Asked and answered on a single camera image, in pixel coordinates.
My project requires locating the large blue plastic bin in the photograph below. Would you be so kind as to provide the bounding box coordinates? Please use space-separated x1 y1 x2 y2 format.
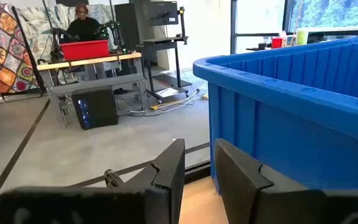
193 33 358 195

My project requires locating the black computer tower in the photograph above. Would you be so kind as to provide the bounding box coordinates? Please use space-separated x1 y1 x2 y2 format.
71 86 119 131

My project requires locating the person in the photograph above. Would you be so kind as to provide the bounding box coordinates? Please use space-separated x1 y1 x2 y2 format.
59 3 105 44

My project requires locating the green cup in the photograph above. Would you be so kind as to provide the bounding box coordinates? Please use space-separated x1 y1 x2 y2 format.
296 29 310 47

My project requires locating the pale floral cloth backdrop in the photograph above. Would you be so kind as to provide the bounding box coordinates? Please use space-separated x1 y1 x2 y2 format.
16 3 121 85

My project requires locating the black monitor cart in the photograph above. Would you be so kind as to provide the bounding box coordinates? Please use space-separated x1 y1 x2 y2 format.
135 6 193 103

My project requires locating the dark window frame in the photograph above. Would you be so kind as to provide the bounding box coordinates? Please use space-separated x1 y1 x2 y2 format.
230 0 358 55

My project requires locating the black monitor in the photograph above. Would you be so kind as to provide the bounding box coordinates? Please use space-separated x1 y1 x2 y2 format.
114 1 180 46

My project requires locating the wooden-top metal workbench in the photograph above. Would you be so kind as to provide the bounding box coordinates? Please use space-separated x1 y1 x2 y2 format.
37 52 147 127

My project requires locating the red container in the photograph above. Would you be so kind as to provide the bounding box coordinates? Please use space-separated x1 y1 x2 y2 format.
271 36 284 49

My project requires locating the black backdrop stand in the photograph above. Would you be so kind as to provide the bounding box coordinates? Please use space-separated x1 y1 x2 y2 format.
11 6 48 96

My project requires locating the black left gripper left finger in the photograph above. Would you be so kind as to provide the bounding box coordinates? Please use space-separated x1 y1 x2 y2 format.
0 138 186 224

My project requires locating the colourful patchwork quilt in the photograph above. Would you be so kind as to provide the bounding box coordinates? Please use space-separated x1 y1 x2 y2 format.
0 3 40 96

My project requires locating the red plastic bin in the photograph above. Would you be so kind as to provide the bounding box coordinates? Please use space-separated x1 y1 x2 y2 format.
59 39 110 62

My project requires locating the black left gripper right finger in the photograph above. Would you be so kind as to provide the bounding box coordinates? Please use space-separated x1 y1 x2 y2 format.
214 138 358 224

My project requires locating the black metal table frame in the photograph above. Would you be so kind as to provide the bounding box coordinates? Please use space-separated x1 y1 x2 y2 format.
183 160 213 184

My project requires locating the white floor cable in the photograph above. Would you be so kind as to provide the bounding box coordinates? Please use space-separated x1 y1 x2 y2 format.
129 82 208 118

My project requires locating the white paper sheet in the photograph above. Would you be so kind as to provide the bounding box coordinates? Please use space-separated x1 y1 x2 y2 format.
155 87 180 98

